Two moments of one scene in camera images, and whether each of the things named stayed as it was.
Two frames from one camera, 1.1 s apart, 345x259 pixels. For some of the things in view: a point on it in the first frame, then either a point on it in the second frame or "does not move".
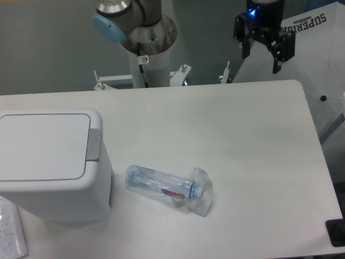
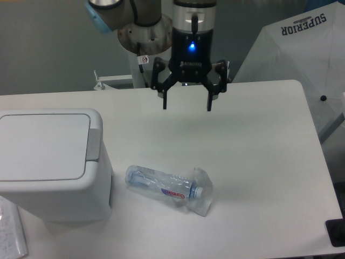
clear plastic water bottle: [151, 179] does not move
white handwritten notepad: [13, 239] does not move
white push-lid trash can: [55, 163] does not move
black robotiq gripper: [264, 19] -> [192, 54]
